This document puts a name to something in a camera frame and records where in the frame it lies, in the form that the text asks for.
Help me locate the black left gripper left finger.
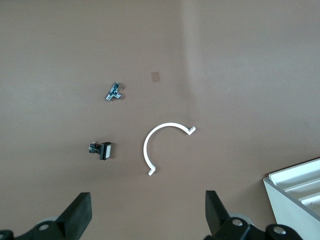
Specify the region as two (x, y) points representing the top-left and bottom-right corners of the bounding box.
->
(0, 191), (93, 240)

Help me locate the chrome tee valve fitting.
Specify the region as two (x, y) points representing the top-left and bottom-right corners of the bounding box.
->
(103, 81), (125, 102)

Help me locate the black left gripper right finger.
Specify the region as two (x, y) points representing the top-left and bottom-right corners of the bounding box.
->
(204, 190), (305, 240)

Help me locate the black square push button switch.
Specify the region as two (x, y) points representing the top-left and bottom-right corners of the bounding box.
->
(88, 141), (113, 161)

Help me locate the white divided plastic bin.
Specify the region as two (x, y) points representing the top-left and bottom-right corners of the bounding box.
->
(262, 156), (320, 240)

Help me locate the white semicircular pipe clamp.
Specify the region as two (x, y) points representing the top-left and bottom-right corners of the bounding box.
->
(143, 121), (196, 177)

